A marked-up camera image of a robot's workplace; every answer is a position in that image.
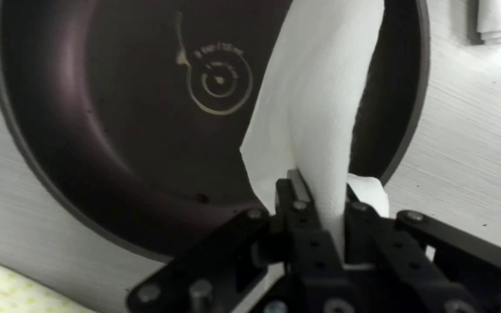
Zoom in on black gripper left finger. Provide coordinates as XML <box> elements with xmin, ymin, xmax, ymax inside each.
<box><xmin>124</xmin><ymin>167</ymin><xmax>347</xmax><ymax>313</ymax></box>

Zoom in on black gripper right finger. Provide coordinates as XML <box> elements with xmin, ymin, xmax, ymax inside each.
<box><xmin>342</xmin><ymin>198</ymin><xmax>501</xmax><ymax>313</ymax></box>

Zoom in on white paper towel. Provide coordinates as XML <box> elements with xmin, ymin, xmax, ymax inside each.
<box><xmin>237</xmin><ymin>0</ymin><xmax>392</xmax><ymax>257</ymax></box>

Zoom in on yellow printed placemat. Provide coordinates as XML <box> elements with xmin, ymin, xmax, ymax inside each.
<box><xmin>0</xmin><ymin>252</ymin><xmax>95</xmax><ymax>313</ymax></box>

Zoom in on black frying pan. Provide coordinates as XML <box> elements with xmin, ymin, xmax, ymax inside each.
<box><xmin>0</xmin><ymin>0</ymin><xmax>432</xmax><ymax>263</ymax></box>

